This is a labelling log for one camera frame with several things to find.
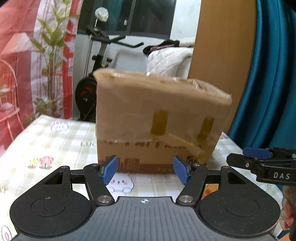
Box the person's right hand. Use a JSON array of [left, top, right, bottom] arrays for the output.
[[279, 186, 295, 230]]

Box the teal curtain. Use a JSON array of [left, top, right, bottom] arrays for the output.
[[228, 1, 295, 149]]

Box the checkered cartoon bed sheet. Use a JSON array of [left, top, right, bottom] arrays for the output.
[[0, 114, 290, 241]]

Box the brown cardboard box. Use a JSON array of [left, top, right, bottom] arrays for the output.
[[93, 68, 232, 172]]

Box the black exercise bike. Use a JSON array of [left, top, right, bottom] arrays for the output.
[[74, 24, 145, 122]]

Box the wooden board panel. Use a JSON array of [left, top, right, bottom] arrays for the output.
[[189, 0, 256, 119]]

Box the white quilted blanket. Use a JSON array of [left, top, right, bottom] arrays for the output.
[[146, 47, 194, 79]]

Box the black garment with pink trim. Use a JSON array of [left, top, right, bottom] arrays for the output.
[[143, 40, 180, 56]]

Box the red printed backdrop cloth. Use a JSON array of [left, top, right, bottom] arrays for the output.
[[1, 0, 82, 153]]

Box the white cloth on pole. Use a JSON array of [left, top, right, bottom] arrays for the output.
[[94, 6, 109, 23]]

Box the dark window frame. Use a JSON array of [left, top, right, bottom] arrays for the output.
[[78, 0, 176, 39]]

